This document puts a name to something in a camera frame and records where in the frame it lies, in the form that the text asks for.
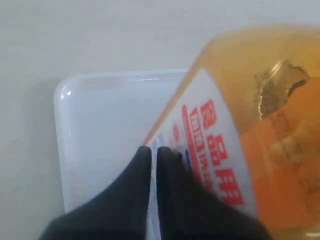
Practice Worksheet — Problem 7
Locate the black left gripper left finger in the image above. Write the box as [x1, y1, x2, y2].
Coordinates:
[40, 146, 152, 240]

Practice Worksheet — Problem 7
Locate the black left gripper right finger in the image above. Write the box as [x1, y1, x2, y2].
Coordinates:
[156, 147, 272, 240]

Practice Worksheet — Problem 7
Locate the orange pump soap bottle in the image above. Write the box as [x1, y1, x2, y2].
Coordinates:
[144, 24, 320, 240]

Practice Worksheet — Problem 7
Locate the white rectangular plastic tray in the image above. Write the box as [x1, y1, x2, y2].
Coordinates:
[53, 69, 187, 213]

